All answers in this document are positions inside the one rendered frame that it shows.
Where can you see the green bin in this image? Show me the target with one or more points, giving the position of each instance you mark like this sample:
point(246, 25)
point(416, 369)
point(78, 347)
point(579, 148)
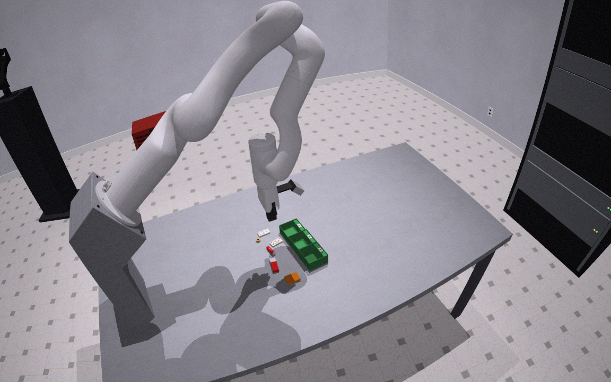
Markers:
point(304, 244)

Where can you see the orange rectangular block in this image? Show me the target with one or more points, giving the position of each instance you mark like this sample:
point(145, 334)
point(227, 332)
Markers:
point(292, 278)

